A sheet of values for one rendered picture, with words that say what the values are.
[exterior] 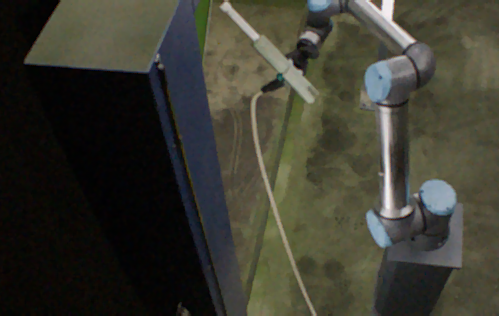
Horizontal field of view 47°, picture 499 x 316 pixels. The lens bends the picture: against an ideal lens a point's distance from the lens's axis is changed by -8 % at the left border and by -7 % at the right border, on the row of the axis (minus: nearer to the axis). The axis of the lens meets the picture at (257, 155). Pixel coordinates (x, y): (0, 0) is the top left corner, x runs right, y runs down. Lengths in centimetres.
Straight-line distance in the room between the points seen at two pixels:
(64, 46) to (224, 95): 298
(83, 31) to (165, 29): 11
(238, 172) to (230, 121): 36
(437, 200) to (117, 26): 168
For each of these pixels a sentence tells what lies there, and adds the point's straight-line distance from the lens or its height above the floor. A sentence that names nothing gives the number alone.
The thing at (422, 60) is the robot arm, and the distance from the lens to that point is 195.
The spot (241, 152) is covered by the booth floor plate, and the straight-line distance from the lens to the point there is 346.
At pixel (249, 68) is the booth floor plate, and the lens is 389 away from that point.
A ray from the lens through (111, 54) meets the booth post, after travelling 77.
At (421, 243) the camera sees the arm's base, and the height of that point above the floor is 68.
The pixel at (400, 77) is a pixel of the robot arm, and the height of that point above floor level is 145.
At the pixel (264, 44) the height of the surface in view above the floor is 130.
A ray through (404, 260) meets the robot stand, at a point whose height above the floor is 64.
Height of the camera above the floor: 279
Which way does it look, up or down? 53 degrees down
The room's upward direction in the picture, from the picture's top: 5 degrees counter-clockwise
